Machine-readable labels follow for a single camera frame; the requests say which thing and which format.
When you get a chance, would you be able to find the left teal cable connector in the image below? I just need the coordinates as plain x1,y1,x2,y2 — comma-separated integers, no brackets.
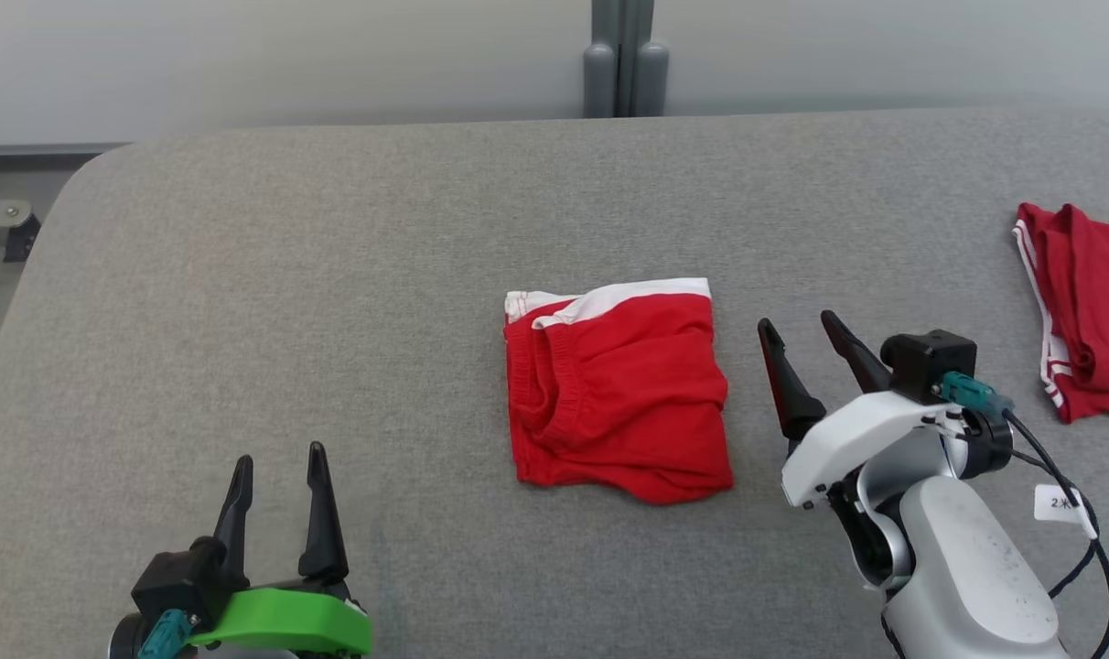
137,610,197,659

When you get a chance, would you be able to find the grey wall skirting rail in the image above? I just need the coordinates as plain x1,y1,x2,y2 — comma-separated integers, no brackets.
0,141,136,159

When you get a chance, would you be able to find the red shorts white waistband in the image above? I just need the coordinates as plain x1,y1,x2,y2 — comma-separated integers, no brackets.
503,277,736,507

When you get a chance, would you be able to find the metal wall bracket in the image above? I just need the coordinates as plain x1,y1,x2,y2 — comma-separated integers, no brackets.
0,196,42,265

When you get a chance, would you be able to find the right teal cable connector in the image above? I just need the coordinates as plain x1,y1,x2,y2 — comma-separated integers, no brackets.
937,370,1016,420

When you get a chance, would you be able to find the red basketball jersey black lettering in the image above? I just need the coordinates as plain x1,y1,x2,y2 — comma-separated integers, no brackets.
1013,202,1109,425

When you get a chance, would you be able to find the grey partition post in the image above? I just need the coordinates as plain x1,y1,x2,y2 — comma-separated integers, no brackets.
581,0,671,119

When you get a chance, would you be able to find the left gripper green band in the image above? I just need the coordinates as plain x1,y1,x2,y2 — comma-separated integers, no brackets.
188,442,373,656

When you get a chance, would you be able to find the white cable label tag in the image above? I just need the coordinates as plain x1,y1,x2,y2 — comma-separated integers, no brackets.
1033,484,1099,541

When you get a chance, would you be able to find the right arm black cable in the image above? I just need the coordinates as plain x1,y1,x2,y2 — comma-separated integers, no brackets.
1001,410,1109,659

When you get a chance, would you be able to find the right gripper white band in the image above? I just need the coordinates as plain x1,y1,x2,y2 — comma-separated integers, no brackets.
757,310,967,510

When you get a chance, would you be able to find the teal cable connector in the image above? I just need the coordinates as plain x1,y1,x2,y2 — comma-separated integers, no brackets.
137,610,197,659
937,370,1016,420

